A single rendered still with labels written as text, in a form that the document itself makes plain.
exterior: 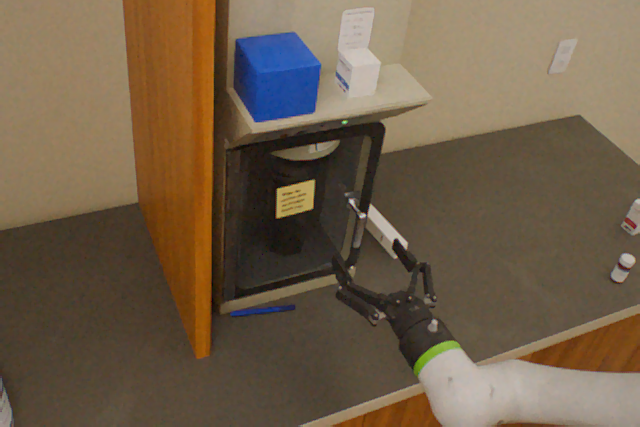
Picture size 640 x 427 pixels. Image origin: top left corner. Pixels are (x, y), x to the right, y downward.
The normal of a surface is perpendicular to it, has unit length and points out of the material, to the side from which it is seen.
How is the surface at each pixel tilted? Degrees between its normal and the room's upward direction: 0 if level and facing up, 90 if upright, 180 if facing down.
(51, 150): 90
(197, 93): 90
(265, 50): 0
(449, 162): 0
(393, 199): 0
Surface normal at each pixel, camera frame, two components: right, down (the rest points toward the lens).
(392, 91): 0.11, -0.76
